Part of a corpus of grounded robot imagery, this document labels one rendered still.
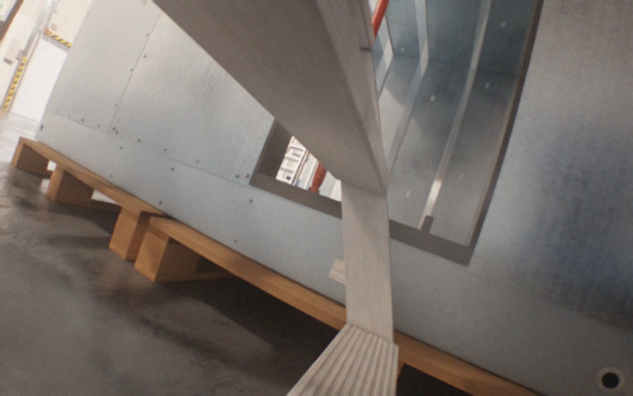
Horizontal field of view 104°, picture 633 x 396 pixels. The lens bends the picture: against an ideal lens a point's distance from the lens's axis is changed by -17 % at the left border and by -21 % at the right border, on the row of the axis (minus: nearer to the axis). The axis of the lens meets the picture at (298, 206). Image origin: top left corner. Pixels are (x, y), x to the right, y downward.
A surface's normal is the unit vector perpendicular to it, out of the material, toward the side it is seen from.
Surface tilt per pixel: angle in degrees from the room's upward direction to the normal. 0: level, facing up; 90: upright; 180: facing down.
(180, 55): 90
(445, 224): 90
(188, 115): 90
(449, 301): 90
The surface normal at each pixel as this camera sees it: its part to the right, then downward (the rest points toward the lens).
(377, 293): -0.33, -0.09
